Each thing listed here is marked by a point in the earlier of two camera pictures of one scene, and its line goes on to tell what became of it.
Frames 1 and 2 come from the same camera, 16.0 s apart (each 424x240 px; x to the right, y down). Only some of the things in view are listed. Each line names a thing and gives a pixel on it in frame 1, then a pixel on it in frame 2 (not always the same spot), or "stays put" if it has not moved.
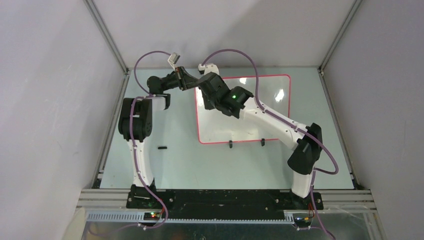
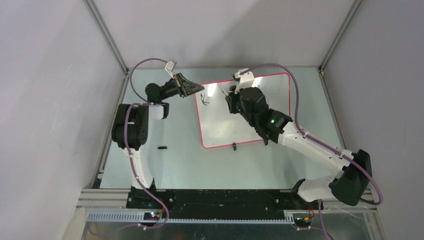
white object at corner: [76, 229] stays put
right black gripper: [207, 105] to [231, 98]
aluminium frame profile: [103, 199] stays put
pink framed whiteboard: [212, 127] stays put
